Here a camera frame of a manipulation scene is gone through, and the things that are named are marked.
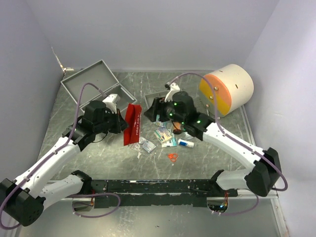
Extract white blue gauze packet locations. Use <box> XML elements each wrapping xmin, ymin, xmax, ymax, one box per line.
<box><xmin>154</xmin><ymin>126</ymin><xmax>172</xmax><ymax>143</ymax></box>

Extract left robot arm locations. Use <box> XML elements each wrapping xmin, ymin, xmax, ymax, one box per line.
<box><xmin>0</xmin><ymin>94</ymin><xmax>128</xmax><ymax>227</ymax></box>

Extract orange brown bottle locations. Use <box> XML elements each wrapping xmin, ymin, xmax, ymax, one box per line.
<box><xmin>172</xmin><ymin>121</ymin><xmax>182</xmax><ymax>135</ymax></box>

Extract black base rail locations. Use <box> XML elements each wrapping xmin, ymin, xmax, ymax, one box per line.
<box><xmin>61</xmin><ymin>179</ymin><xmax>239</xmax><ymax>209</ymax></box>

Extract white blue tube bottle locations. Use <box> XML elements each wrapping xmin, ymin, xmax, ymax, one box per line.
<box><xmin>178</xmin><ymin>139</ymin><xmax>195</xmax><ymax>148</ymax></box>

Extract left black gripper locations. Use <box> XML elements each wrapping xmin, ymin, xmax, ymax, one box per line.
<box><xmin>94</xmin><ymin>108</ymin><xmax>130</xmax><ymax>134</ymax></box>

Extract clear bag of pads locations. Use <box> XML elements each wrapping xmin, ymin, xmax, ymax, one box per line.
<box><xmin>129</xmin><ymin>137</ymin><xmax>156</xmax><ymax>159</ymax></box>

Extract teal white bandage packet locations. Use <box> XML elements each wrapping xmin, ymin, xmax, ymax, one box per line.
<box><xmin>161</xmin><ymin>137</ymin><xmax>177</xmax><ymax>148</ymax></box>

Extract orange small scissors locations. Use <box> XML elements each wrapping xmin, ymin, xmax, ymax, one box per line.
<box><xmin>167</xmin><ymin>153</ymin><xmax>178</xmax><ymax>162</ymax></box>

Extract red first aid pouch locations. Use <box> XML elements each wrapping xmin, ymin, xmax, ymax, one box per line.
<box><xmin>123</xmin><ymin>104</ymin><xmax>142</xmax><ymax>146</ymax></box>

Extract grey open storage case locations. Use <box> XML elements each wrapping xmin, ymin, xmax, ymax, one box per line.
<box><xmin>61</xmin><ymin>60</ymin><xmax>137</xmax><ymax>111</ymax></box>

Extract beige cylinder drum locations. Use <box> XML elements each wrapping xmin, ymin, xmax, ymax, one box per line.
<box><xmin>198</xmin><ymin>64</ymin><xmax>254</xmax><ymax>117</ymax></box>

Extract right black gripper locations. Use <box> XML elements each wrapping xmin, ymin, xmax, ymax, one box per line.
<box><xmin>144</xmin><ymin>95</ymin><xmax>186</xmax><ymax>124</ymax></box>

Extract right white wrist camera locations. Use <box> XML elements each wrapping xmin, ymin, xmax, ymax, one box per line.
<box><xmin>164</xmin><ymin>82</ymin><xmax>180</xmax><ymax>102</ymax></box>

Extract grey divided tray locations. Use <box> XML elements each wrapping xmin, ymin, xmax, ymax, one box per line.
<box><xmin>144</xmin><ymin>91</ymin><xmax>168</xmax><ymax>109</ymax></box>

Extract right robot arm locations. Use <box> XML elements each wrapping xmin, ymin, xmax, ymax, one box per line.
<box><xmin>144</xmin><ymin>91</ymin><xmax>281</xmax><ymax>197</ymax></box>

